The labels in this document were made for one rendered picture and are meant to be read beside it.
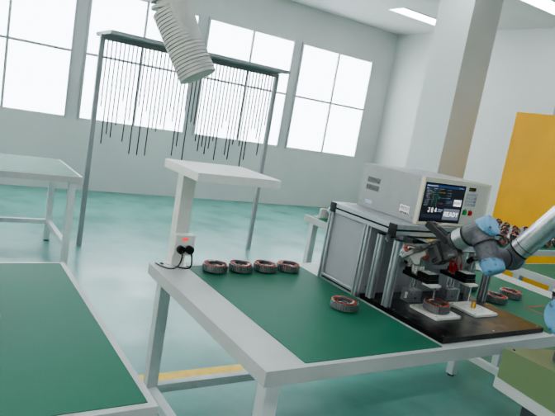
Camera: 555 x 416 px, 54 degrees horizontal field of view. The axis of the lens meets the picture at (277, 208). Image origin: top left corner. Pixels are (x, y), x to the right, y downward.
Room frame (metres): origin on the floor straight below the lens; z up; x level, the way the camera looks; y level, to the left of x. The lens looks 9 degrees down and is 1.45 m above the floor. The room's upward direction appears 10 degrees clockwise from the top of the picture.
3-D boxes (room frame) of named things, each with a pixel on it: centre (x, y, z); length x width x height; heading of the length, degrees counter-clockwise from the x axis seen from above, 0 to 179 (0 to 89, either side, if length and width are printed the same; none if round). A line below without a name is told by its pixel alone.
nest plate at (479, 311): (2.35, -0.92, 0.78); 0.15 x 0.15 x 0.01; 33
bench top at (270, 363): (2.49, -0.69, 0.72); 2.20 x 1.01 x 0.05; 123
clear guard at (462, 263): (2.22, -0.72, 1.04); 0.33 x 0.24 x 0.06; 33
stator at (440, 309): (2.21, -0.72, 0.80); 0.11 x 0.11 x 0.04
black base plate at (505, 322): (2.29, -0.81, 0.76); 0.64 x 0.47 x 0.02; 123
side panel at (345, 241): (2.44, -0.33, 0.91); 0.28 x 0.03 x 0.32; 33
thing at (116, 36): (5.39, 0.99, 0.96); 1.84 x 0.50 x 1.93; 123
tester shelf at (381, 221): (2.55, -0.65, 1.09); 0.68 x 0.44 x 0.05; 123
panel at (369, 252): (2.49, -0.68, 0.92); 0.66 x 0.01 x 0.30; 123
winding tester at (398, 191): (2.56, -0.66, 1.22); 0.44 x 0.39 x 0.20; 123
